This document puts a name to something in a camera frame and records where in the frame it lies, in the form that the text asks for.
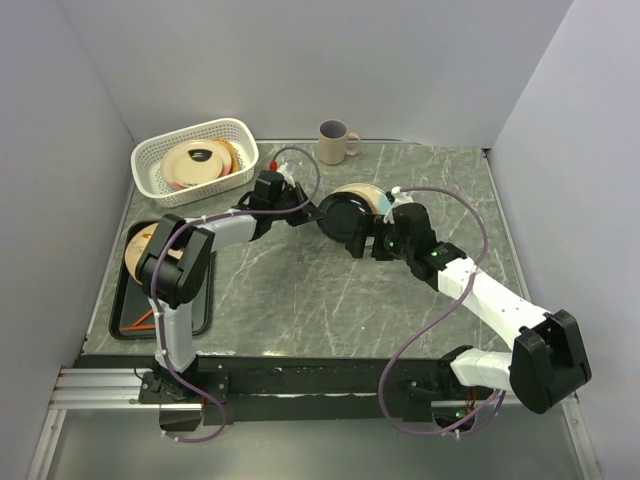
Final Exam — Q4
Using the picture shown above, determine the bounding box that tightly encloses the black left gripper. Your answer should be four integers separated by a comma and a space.
269, 181, 324, 226

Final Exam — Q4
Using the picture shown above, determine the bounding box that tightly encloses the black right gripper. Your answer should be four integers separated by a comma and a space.
346, 212, 414, 261

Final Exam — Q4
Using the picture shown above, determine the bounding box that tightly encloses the black lacquer plate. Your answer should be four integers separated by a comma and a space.
317, 192, 372, 244

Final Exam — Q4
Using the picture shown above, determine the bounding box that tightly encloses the woven bamboo square tray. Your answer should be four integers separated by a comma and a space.
214, 138, 240, 173

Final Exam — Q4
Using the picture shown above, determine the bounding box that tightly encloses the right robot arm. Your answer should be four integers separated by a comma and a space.
346, 203, 592, 414

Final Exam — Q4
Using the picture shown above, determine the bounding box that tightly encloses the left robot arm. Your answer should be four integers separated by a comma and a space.
135, 171, 323, 402

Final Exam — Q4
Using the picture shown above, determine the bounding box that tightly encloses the white perforated plastic bin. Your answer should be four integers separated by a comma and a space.
131, 118, 259, 208

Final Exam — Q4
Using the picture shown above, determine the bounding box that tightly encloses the tan wooden printed plate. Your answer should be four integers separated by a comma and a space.
334, 183, 385, 214

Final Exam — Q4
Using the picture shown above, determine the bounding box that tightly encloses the large cream and blue plate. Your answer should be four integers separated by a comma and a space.
375, 191, 393, 216

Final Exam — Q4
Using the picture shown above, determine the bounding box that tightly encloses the beige ceramic mug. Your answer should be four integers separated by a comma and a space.
318, 119, 362, 166

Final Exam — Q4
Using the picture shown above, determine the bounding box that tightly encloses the beige bird pattern plate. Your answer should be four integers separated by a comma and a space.
124, 222, 158, 285

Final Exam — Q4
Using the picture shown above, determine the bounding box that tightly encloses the black rectangular tray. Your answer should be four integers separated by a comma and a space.
109, 253, 216, 340

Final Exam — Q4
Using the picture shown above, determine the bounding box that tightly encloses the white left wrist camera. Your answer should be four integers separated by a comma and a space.
269, 159, 302, 185

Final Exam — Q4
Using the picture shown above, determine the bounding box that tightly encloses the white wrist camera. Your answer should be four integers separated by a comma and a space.
269, 159, 302, 185
383, 186, 414, 224

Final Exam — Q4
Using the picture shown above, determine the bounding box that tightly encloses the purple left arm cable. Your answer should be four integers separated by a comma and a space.
147, 145, 322, 445

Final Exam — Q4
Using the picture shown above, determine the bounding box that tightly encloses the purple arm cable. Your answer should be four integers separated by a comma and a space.
377, 186, 506, 438
147, 145, 322, 445

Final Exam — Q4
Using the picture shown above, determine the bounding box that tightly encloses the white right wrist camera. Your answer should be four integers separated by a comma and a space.
383, 186, 414, 224

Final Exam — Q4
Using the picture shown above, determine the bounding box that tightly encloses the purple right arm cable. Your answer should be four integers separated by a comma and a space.
377, 186, 506, 438

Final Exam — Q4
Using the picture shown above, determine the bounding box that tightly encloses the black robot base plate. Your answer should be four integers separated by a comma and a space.
137, 351, 554, 431

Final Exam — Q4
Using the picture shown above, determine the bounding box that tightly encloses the aluminium rail frame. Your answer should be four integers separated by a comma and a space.
28, 349, 603, 479

